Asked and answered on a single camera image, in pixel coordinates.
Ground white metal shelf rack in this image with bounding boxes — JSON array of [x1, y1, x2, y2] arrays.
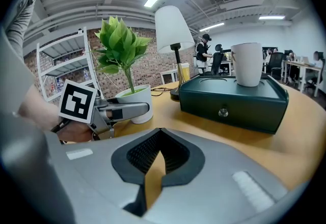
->
[[36, 26, 103, 102]]

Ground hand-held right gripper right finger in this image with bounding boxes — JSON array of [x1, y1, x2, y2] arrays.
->
[[142, 127, 289, 224]]

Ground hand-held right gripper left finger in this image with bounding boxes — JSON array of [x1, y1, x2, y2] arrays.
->
[[45, 127, 161, 224]]

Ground black cable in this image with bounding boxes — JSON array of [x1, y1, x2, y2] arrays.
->
[[150, 87, 174, 97]]

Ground black office chair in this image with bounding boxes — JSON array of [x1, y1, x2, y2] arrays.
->
[[203, 44, 225, 76], [269, 52, 285, 80]]

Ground dark green drawer box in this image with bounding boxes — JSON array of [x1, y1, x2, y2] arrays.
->
[[178, 73, 290, 135]]

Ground small white table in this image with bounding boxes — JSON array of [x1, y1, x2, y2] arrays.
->
[[160, 68, 179, 86]]

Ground white cup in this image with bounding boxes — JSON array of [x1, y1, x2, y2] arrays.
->
[[230, 42, 263, 88]]

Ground person's gray shirt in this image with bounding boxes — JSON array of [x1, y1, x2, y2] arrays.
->
[[0, 0, 39, 123]]

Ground white shade table lamp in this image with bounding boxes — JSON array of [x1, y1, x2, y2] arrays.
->
[[154, 5, 196, 103]]

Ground white office desk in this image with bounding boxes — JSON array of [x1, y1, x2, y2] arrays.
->
[[283, 59, 323, 98]]

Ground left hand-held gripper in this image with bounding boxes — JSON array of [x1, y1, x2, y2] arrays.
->
[[58, 79, 150, 140]]

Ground person's left forearm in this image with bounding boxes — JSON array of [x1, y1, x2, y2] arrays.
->
[[18, 84, 94, 144]]

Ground green potted plant white pot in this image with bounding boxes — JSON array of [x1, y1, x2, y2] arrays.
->
[[92, 15, 154, 125]]

